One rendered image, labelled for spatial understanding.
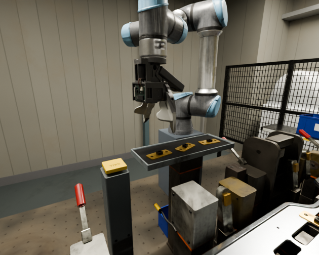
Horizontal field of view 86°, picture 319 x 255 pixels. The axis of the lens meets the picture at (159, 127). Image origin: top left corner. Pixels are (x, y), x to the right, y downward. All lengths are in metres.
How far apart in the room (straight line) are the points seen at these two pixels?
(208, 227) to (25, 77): 2.72
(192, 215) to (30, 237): 0.83
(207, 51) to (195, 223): 0.72
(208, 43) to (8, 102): 2.56
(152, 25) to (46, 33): 2.49
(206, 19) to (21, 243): 1.28
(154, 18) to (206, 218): 0.50
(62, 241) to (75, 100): 2.15
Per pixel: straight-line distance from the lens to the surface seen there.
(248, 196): 0.59
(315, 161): 1.14
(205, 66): 0.90
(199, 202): 0.47
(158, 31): 0.49
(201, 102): 0.90
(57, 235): 1.06
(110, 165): 0.53
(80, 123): 2.92
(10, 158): 3.12
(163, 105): 0.47
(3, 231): 1.21
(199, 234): 0.50
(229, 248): 0.54
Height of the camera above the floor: 1.40
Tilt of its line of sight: 15 degrees down
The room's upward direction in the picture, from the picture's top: straight up
